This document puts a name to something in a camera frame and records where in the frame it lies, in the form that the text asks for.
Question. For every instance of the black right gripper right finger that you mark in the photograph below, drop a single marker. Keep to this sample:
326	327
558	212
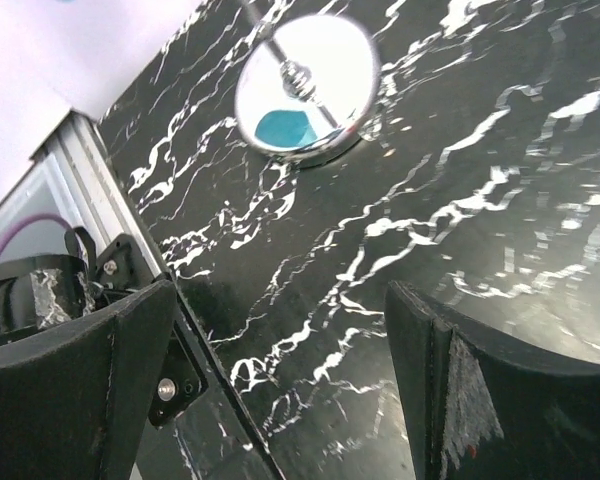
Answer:
481	404

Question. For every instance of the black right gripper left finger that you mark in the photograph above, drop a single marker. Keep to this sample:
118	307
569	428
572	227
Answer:
74	398

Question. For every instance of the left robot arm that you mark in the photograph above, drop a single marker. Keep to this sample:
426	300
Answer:
43	291

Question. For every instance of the chrome wine glass rack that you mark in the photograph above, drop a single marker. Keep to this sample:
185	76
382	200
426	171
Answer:
308	87

